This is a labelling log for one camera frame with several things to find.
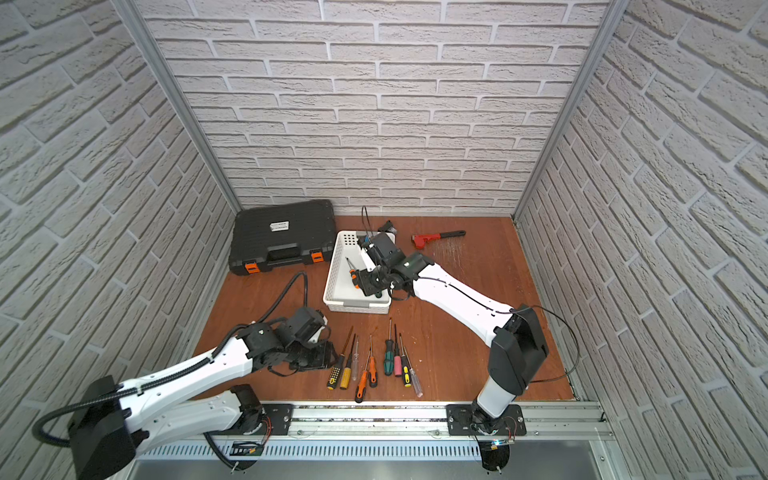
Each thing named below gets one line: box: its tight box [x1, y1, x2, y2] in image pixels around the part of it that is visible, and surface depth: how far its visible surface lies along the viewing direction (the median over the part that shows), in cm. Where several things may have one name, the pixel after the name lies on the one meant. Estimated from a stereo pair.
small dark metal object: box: [378, 220, 398, 235], surface depth 116 cm
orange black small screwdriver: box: [345, 257, 361, 289], surface depth 102 cm
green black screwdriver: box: [384, 317, 395, 377], surface depth 84 cm
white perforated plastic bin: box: [323, 230, 392, 314], surface depth 99 cm
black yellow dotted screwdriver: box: [326, 326, 354, 390], surface depth 80 cm
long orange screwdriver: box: [354, 347, 371, 403], surface depth 79 cm
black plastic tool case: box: [228, 199, 337, 276], surface depth 105 cm
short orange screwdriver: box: [368, 335, 379, 388], surface depth 81 cm
